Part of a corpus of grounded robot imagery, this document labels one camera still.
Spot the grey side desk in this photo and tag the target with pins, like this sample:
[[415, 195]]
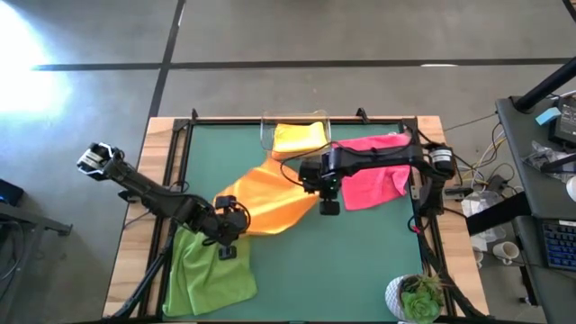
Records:
[[546, 198]]

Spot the white round object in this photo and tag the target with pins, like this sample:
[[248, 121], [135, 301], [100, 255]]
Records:
[[572, 189]]

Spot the black metal frame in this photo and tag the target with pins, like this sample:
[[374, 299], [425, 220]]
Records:
[[180, 126]]

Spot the clear plastic wrapper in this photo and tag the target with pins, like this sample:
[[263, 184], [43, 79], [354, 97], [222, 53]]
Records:
[[546, 155]]

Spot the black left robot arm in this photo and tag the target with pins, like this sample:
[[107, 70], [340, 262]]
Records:
[[148, 194]]

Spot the clear plastic bin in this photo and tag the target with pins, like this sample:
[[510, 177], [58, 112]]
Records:
[[266, 130]]

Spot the pink microfiber towel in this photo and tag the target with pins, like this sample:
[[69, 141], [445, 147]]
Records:
[[373, 189]]

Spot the black electronic box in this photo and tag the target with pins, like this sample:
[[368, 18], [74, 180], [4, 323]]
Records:
[[567, 123]]

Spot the yellow microfiber towel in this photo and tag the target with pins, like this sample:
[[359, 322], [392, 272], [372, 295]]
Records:
[[299, 137]]

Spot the black flat bar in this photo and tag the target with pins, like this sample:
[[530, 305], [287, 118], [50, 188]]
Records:
[[499, 215]]

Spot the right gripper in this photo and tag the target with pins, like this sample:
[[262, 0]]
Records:
[[326, 186]]

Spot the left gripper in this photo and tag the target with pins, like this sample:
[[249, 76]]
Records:
[[225, 227]]

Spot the green table mat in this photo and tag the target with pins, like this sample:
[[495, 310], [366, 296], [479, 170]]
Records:
[[315, 270]]

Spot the backlit black keyboard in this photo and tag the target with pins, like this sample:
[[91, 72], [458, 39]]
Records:
[[560, 245]]

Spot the white plastic bag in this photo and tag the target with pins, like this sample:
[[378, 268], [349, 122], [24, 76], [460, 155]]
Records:
[[477, 208]]

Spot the grey metal stand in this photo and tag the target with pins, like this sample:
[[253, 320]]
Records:
[[36, 222]]

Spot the black box with blue light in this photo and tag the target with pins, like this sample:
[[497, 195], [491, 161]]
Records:
[[11, 193]]

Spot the green microfiber towel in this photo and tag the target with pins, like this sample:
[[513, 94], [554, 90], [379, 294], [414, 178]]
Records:
[[202, 283]]

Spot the light blue card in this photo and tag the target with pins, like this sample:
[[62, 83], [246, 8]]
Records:
[[547, 116]]

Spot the black power brick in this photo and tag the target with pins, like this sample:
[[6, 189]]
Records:
[[497, 183]]

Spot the white mug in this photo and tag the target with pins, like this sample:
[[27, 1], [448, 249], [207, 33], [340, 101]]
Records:
[[507, 251]]

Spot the black stand pole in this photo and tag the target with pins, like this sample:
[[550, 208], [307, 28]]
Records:
[[546, 85]]

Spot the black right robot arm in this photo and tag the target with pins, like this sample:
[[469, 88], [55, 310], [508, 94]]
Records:
[[382, 159]]

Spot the succulent in white pot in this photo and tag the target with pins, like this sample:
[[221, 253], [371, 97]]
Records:
[[420, 306]]

